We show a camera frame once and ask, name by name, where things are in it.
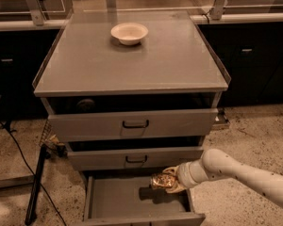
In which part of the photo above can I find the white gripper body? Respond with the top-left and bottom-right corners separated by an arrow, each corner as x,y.
176,160 -> 208,188

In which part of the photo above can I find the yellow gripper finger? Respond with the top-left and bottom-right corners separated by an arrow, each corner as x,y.
162,166 -> 178,175
165,181 -> 186,194

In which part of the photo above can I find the crushed orange soda can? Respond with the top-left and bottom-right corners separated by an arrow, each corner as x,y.
150,173 -> 176,189

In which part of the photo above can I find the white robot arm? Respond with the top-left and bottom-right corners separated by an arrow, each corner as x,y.
163,149 -> 283,209

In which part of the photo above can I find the grey top drawer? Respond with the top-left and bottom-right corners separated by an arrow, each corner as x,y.
42,92 -> 220,142

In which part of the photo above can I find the grey drawer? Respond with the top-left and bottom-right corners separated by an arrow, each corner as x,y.
67,137 -> 203,171
71,168 -> 206,226
42,92 -> 220,142

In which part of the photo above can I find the grey bottom drawer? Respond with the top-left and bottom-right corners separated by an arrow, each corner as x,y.
71,168 -> 206,226

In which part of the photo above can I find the grey middle drawer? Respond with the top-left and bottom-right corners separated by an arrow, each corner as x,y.
67,137 -> 203,171

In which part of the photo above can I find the grey drawer cabinet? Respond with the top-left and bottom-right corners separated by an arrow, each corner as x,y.
31,9 -> 232,226

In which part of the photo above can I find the dark round object in drawer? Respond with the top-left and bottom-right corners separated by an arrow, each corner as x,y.
75,99 -> 95,113

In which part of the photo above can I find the white paper bowl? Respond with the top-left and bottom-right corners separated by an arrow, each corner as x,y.
110,23 -> 148,46

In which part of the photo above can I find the black stand leg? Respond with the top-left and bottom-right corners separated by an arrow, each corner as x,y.
25,145 -> 46,226

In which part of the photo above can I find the wire basket with items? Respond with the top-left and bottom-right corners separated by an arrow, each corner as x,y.
39,121 -> 66,157

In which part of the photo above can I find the black floor cable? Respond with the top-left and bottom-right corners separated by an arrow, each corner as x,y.
0,113 -> 68,226

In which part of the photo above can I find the black cable on ledge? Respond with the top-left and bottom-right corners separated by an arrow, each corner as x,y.
201,8 -> 211,24

